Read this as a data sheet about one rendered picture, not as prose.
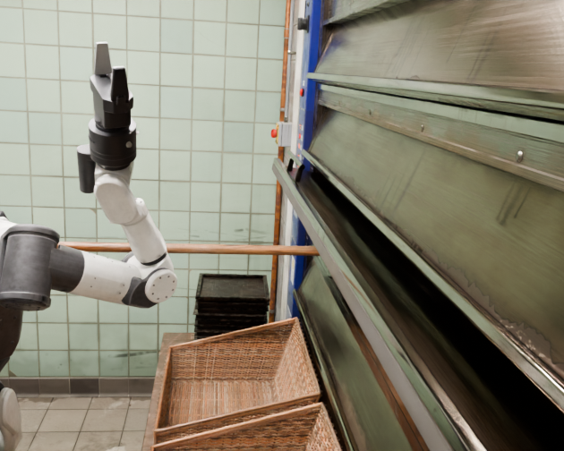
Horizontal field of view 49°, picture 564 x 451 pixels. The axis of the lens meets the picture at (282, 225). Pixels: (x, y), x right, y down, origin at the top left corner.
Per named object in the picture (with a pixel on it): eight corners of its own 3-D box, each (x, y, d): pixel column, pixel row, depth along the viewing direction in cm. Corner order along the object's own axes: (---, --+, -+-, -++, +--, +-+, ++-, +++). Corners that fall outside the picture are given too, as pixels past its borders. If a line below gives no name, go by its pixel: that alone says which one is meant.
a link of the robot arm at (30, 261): (80, 302, 119) (14, 289, 109) (54, 308, 125) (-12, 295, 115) (87, 245, 123) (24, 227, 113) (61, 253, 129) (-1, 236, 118)
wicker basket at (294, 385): (294, 382, 235) (299, 315, 228) (318, 477, 180) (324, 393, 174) (166, 382, 229) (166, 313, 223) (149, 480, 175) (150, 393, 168)
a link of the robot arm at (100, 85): (95, 105, 105) (98, 164, 113) (149, 99, 110) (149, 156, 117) (76, 73, 114) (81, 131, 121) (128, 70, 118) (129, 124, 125)
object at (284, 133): (290, 144, 280) (292, 122, 278) (294, 147, 271) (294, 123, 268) (275, 143, 279) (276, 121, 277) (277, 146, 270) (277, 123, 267)
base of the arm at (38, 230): (68, 310, 117) (15, 299, 108) (27, 317, 124) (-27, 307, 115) (78, 235, 122) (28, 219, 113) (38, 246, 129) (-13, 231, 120)
